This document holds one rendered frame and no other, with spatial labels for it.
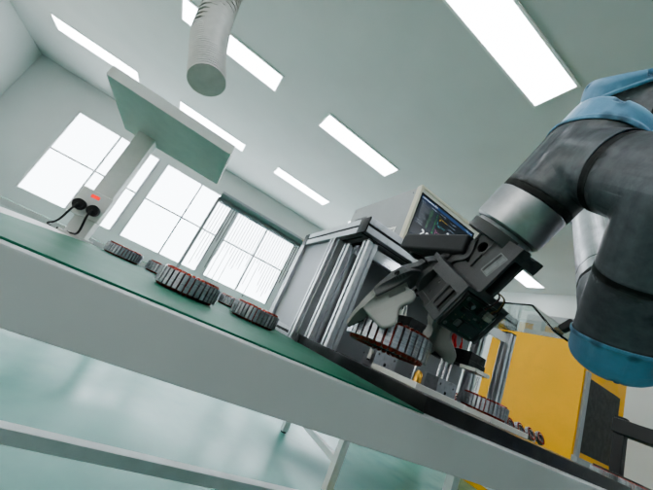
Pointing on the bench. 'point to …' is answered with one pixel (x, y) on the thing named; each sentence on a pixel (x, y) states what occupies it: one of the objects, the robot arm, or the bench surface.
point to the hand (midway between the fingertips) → (384, 338)
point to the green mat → (70, 255)
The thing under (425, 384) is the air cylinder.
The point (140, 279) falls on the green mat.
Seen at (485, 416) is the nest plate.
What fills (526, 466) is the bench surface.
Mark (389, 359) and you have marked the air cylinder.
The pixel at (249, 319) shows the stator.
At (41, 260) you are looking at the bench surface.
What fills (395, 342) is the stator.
